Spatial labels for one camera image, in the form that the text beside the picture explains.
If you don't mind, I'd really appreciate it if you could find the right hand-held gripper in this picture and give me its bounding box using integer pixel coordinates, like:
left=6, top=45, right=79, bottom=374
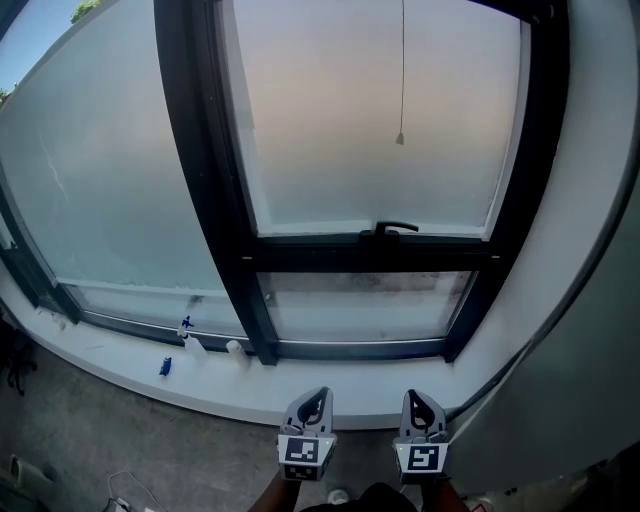
left=392, top=389, right=450, bottom=485

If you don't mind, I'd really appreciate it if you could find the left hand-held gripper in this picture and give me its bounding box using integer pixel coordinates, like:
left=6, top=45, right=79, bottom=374
left=277, top=386, right=338, bottom=483

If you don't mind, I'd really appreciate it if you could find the person's black clothing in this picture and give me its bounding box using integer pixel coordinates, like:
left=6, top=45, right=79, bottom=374
left=299, top=482, right=419, bottom=512

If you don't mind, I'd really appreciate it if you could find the small white bottle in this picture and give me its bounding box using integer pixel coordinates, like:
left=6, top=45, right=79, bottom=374
left=225, top=339, right=251, bottom=370

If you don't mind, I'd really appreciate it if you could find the tall white cabinet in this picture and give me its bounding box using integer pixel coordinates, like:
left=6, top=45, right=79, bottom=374
left=444, top=124, right=640, bottom=496

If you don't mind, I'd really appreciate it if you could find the white floor device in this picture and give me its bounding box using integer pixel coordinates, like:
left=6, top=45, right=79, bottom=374
left=7, top=454, right=54, bottom=489

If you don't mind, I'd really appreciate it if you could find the black office chair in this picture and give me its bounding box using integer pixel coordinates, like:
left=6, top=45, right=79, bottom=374
left=0, top=319, right=39, bottom=396

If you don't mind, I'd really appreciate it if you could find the green tree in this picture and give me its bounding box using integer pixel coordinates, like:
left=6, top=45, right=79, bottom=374
left=69, top=0, right=103, bottom=25

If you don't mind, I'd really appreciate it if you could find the black window handle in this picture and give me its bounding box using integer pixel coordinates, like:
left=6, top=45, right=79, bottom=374
left=359, top=221, right=420, bottom=244

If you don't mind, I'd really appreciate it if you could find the white cable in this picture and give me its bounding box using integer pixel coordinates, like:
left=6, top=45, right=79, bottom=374
left=107, top=469, right=156, bottom=512

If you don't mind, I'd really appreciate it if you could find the black window frame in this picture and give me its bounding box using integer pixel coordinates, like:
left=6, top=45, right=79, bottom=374
left=0, top=0, right=571, bottom=366

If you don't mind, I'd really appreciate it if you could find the thin grey pull cord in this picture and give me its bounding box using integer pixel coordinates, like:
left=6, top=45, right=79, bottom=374
left=394, top=0, right=407, bottom=146

